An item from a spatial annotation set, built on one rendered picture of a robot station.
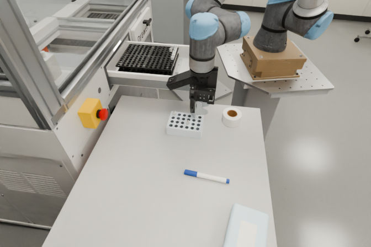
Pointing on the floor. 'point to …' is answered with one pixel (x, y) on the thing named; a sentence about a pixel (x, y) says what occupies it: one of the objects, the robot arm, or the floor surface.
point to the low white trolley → (165, 180)
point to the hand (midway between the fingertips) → (192, 113)
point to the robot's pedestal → (254, 95)
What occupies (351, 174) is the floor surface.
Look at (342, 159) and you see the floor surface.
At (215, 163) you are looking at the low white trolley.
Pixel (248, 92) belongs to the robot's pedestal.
